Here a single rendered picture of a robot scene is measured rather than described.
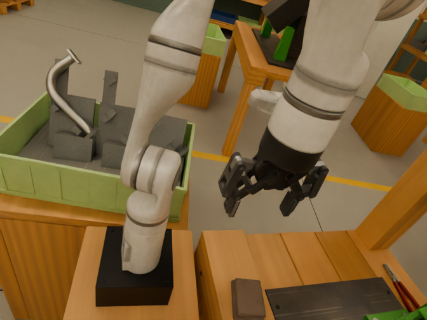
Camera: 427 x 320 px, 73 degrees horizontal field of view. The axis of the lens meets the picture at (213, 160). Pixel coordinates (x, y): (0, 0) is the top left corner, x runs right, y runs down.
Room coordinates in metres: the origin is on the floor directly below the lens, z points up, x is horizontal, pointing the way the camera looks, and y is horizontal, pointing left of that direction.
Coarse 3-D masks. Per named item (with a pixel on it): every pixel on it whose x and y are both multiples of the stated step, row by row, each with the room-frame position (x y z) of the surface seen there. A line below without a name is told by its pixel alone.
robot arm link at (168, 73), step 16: (160, 48) 0.44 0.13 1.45; (144, 64) 0.45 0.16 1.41; (160, 64) 0.43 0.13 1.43; (176, 64) 0.44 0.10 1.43; (192, 64) 0.46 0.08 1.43; (144, 80) 0.44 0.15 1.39; (160, 80) 0.43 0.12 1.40; (176, 80) 0.44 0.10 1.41; (192, 80) 0.46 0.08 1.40; (144, 96) 0.42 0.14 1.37; (160, 96) 0.42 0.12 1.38; (176, 96) 0.44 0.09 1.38; (144, 112) 0.41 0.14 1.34; (160, 112) 0.43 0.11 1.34; (144, 128) 0.41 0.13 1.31; (128, 144) 0.39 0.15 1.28; (144, 144) 0.42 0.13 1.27; (128, 160) 0.38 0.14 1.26; (128, 176) 0.37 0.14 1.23
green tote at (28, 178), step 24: (48, 96) 0.96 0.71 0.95; (24, 120) 0.78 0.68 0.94; (48, 120) 0.94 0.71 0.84; (96, 120) 0.99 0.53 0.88; (0, 144) 0.63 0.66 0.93; (24, 144) 0.75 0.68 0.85; (192, 144) 0.91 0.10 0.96; (0, 168) 0.56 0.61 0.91; (24, 168) 0.58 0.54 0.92; (48, 168) 0.59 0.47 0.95; (72, 168) 0.60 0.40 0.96; (0, 192) 0.56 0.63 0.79; (24, 192) 0.58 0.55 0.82; (48, 192) 0.59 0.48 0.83; (72, 192) 0.60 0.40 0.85; (96, 192) 0.62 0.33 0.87; (120, 192) 0.63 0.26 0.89
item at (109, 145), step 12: (108, 72) 0.94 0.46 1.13; (108, 84) 0.91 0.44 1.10; (108, 96) 0.91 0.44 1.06; (108, 108) 0.89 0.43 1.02; (120, 108) 0.90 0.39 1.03; (132, 108) 0.92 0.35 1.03; (120, 120) 0.89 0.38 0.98; (132, 120) 0.90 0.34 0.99; (108, 132) 0.86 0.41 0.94; (120, 132) 0.87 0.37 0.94; (96, 144) 0.83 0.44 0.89; (108, 144) 0.80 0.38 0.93; (120, 144) 0.83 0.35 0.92; (108, 156) 0.78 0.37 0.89; (120, 156) 0.79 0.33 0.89; (120, 168) 0.78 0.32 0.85
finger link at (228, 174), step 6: (234, 156) 0.30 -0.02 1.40; (228, 162) 0.30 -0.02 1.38; (240, 162) 0.29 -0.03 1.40; (228, 168) 0.29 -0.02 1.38; (234, 168) 0.28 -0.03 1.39; (240, 168) 0.28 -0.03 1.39; (222, 174) 0.30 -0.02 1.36; (228, 174) 0.29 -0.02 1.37; (234, 174) 0.28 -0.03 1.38; (240, 174) 0.28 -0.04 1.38; (222, 180) 0.30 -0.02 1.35; (228, 180) 0.28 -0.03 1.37; (234, 180) 0.28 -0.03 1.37; (228, 186) 0.28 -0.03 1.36; (234, 186) 0.28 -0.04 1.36; (222, 192) 0.28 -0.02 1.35; (228, 192) 0.28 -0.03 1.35
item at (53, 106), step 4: (64, 100) 0.85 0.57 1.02; (52, 104) 0.80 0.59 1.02; (52, 108) 0.80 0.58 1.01; (56, 108) 0.80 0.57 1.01; (84, 120) 0.84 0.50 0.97; (88, 124) 0.84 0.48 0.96; (72, 128) 0.79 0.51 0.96; (76, 128) 0.79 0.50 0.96; (80, 128) 0.81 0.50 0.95; (76, 132) 0.79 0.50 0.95; (80, 132) 0.79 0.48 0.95
